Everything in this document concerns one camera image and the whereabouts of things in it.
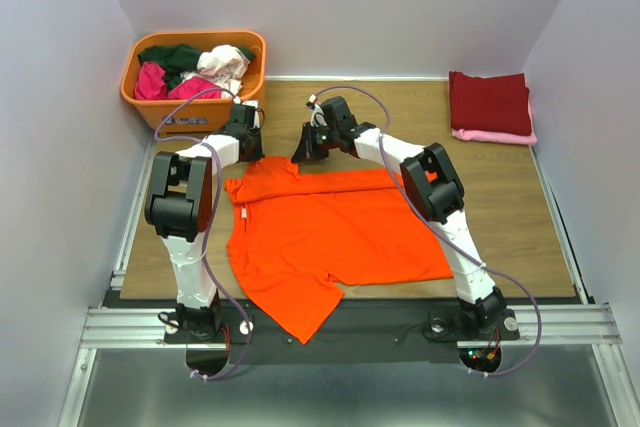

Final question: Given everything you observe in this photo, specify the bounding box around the orange t-shirt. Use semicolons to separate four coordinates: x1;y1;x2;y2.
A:
225;156;453;343

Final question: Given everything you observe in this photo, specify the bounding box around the pale pink garment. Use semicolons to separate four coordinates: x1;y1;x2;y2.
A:
172;45;255;100

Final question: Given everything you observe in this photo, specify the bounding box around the orange plastic laundry basket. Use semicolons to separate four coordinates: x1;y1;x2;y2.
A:
120;30;267;133

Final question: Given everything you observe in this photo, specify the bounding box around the magenta garment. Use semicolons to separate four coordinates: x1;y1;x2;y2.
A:
134;62;223;101

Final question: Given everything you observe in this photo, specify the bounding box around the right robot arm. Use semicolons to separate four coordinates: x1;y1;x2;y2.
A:
291;94;506;337

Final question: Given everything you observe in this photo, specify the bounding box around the folded dark red t-shirt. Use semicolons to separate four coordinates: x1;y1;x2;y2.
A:
448;71;533;136

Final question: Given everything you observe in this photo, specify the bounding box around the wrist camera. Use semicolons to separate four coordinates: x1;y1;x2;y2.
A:
306;94;327;127
250;100;265;130

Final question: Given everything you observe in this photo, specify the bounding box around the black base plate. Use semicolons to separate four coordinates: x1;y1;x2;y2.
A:
164;299;520;365

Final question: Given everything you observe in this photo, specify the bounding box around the folded pink t-shirt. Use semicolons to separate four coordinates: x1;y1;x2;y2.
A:
451;101;538;147

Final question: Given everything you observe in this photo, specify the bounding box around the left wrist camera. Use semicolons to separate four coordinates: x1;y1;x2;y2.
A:
250;100;265;130

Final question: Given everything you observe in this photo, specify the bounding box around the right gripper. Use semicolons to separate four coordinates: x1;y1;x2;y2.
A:
290;121;338;163

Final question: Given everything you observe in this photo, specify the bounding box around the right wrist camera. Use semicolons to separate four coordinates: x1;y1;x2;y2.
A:
306;94;327;127

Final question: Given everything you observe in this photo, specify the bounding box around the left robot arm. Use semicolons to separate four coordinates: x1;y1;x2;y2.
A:
144;100;263;342

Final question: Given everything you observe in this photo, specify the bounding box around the dark green garment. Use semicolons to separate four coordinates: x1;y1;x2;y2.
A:
137;43;257;92

